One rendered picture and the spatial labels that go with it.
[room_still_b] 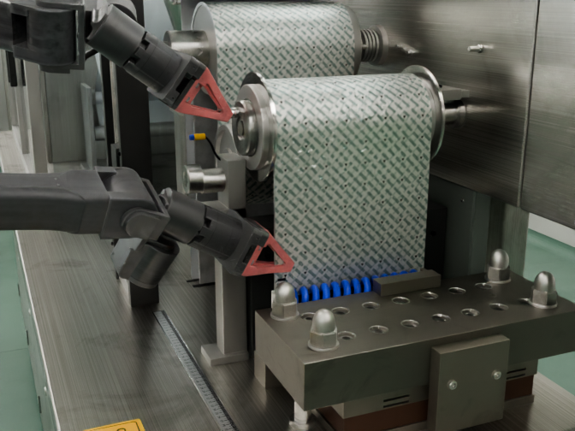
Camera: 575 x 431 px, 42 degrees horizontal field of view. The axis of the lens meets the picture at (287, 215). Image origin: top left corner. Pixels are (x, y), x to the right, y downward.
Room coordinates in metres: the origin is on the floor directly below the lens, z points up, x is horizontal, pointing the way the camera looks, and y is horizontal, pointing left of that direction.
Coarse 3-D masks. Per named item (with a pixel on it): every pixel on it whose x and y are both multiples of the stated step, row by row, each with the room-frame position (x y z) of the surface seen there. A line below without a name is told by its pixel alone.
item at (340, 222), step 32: (416, 160) 1.03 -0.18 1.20; (288, 192) 0.95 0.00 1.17; (320, 192) 0.97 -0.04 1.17; (352, 192) 0.99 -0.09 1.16; (384, 192) 1.01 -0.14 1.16; (416, 192) 1.03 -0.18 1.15; (288, 224) 0.95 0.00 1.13; (320, 224) 0.97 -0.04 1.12; (352, 224) 0.99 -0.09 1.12; (384, 224) 1.01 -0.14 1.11; (416, 224) 1.03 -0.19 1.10; (320, 256) 0.97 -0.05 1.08; (352, 256) 0.99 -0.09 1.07; (384, 256) 1.01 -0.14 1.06; (416, 256) 1.03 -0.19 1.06
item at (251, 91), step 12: (252, 84) 1.00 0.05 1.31; (240, 96) 1.02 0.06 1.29; (252, 96) 0.98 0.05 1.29; (264, 108) 0.96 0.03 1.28; (432, 108) 1.05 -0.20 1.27; (264, 120) 0.95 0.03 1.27; (432, 120) 1.04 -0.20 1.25; (264, 132) 0.95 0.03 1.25; (432, 132) 1.04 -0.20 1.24; (264, 144) 0.95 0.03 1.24; (252, 156) 0.98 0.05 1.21; (264, 156) 0.96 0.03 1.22; (252, 168) 0.98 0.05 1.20
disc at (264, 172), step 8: (256, 72) 1.00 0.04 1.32; (248, 80) 1.02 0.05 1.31; (256, 80) 0.99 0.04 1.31; (264, 80) 0.97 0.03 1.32; (264, 88) 0.96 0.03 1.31; (264, 96) 0.96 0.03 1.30; (272, 104) 0.94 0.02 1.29; (272, 112) 0.94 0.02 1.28; (272, 120) 0.94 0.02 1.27; (272, 128) 0.94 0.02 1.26; (272, 136) 0.94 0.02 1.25; (272, 144) 0.94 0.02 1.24; (272, 152) 0.94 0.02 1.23; (272, 160) 0.94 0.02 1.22; (248, 168) 1.03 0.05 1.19; (264, 168) 0.97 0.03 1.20; (272, 168) 0.95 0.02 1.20; (256, 176) 1.00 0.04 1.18; (264, 176) 0.97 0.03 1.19
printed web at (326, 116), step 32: (224, 32) 1.18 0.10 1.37; (256, 32) 1.20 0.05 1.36; (288, 32) 1.22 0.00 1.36; (320, 32) 1.24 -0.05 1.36; (352, 32) 1.26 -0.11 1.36; (224, 64) 1.17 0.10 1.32; (256, 64) 1.19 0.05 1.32; (288, 64) 1.21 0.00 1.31; (320, 64) 1.23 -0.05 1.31; (352, 64) 1.25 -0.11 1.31; (224, 96) 1.17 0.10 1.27; (288, 96) 0.97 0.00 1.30; (320, 96) 0.99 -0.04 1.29; (352, 96) 1.01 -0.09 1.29; (384, 96) 1.02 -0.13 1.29; (416, 96) 1.04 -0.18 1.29; (288, 128) 0.95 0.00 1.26; (320, 128) 0.97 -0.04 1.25; (352, 128) 0.99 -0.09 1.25; (384, 128) 1.01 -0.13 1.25; (416, 128) 1.03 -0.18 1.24; (288, 160) 0.95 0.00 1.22; (320, 160) 0.97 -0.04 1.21; (352, 160) 0.99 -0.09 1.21; (384, 160) 1.01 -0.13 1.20; (256, 192) 1.07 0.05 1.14
